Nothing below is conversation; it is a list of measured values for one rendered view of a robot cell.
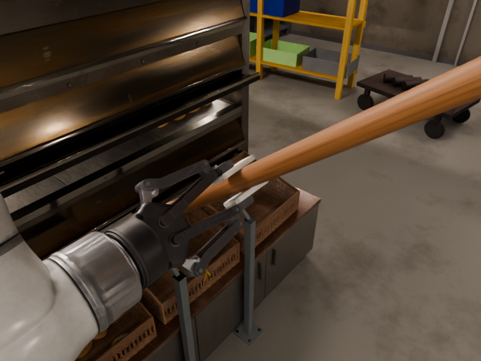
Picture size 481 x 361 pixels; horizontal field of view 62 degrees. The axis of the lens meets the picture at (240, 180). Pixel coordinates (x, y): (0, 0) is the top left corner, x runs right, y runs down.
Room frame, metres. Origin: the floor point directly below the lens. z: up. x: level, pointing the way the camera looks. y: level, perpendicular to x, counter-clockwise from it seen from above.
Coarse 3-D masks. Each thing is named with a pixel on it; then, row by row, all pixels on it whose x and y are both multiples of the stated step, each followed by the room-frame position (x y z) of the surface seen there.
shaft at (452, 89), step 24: (456, 72) 0.30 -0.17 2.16; (480, 72) 0.29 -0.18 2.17; (408, 96) 0.32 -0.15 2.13; (432, 96) 0.31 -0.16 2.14; (456, 96) 0.30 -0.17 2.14; (480, 96) 0.29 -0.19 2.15; (360, 120) 0.35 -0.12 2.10; (384, 120) 0.33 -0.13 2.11; (408, 120) 0.32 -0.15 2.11; (312, 144) 0.37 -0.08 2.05; (336, 144) 0.35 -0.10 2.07; (360, 144) 0.35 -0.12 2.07; (264, 168) 0.41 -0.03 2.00; (288, 168) 0.39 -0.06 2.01; (216, 192) 0.47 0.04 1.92
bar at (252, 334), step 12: (180, 192) 1.45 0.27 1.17; (252, 228) 1.49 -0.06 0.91; (252, 240) 1.49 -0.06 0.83; (252, 252) 1.49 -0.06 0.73; (252, 264) 1.50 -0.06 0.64; (180, 276) 1.14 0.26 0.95; (252, 276) 1.50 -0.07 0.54; (180, 288) 1.12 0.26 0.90; (252, 288) 1.50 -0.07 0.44; (180, 300) 1.12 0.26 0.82; (252, 300) 1.50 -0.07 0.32; (180, 312) 1.13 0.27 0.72; (252, 312) 1.51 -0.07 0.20; (180, 324) 1.14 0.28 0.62; (240, 324) 1.55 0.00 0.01; (252, 324) 1.51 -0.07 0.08; (192, 336) 1.14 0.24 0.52; (240, 336) 1.47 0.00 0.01; (252, 336) 1.47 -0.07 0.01; (192, 348) 1.13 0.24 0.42; (192, 360) 1.13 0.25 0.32
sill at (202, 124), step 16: (224, 112) 2.25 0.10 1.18; (192, 128) 2.05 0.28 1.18; (160, 144) 1.87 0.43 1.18; (176, 144) 1.93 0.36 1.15; (128, 160) 1.70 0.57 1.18; (144, 160) 1.75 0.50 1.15; (96, 176) 1.56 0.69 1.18; (112, 176) 1.60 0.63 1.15; (64, 192) 1.44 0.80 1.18; (80, 192) 1.47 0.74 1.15; (32, 208) 1.32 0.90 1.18; (48, 208) 1.35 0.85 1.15; (16, 224) 1.24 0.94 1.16
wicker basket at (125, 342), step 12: (132, 312) 1.21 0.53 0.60; (144, 312) 1.14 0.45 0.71; (120, 324) 1.16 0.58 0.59; (132, 324) 1.16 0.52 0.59; (144, 324) 1.06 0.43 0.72; (108, 336) 1.09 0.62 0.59; (132, 336) 1.02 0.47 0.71; (144, 336) 1.09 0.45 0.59; (156, 336) 1.10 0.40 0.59; (108, 348) 1.03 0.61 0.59; (120, 348) 0.97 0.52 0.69; (132, 348) 1.01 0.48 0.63; (84, 360) 0.97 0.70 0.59; (96, 360) 0.89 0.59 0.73; (108, 360) 0.92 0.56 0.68; (120, 360) 0.96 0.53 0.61
